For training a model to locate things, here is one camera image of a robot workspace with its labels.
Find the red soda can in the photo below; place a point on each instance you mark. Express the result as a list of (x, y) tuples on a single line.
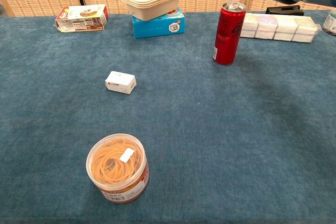
[(228, 35)]

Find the black stapler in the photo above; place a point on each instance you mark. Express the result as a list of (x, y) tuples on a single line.
[(284, 11)]

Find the white tissue packs bundle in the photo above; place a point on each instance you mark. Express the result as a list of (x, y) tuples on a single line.
[(281, 28)]

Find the clear plastic bottle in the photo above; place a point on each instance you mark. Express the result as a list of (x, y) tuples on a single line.
[(330, 23)]

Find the cream lidded lunch box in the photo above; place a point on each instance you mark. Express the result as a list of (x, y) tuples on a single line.
[(152, 1)]

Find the blue tissue box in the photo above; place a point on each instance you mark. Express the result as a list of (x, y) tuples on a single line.
[(155, 27)]

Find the blue table cloth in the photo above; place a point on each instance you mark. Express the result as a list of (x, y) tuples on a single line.
[(183, 129)]

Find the small white cardboard box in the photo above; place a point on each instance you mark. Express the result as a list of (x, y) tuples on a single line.
[(120, 81)]

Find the red and white snack box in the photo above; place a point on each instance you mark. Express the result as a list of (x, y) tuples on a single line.
[(81, 19)]

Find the clear jar of rubber bands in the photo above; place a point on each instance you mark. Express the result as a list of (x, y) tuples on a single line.
[(115, 166)]

